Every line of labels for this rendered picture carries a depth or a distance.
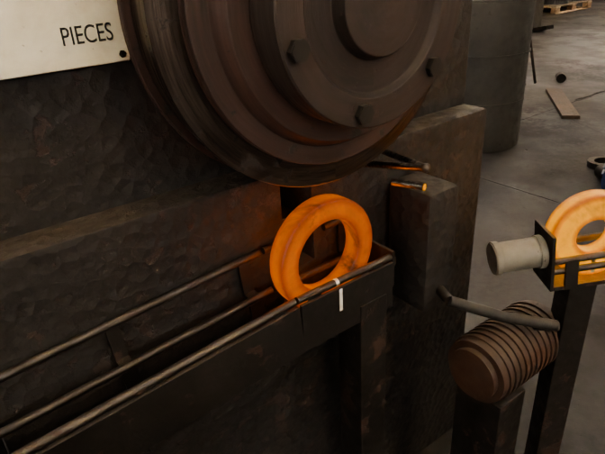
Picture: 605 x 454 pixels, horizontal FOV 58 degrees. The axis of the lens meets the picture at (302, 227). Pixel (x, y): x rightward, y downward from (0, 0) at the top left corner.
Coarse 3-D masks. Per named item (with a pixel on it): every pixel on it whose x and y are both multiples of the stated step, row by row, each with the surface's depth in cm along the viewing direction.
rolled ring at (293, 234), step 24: (288, 216) 79; (312, 216) 78; (336, 216) 81; (360, 216) 84; (288, 240) 77; (360, 240) 86; (288, 264) 78; (360, 264) 88; (288, 288) 80; (312, 288) 85
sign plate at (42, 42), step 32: (0, 0) 57; (32, 0) 58; (64, 0) 60; (96, 0) 62; (0, 32) 58; (32, 32) 59; (64, 32) 61; (96, 32) 63; (0, 64) 59; (32, 64) 60; (64, 64) 62; (96, 64) 64
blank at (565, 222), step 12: (588, 192) 92; (600, 192) 92; (564, 204) 93; (576, 204) 91; (588, 204) 91; (600, 204) 91; (552, 216) 94; (564, 216) 92; (576, 216) 92; (588, 216) 92; (600, 216) 92; (552, 228) 93; (564, 228) 93; (576, 228) 93; (564, 240) 94; (600, 240) 96; (564, 252) 95; (576, 252) 95; (588, 252) 95; (564, 264) 96
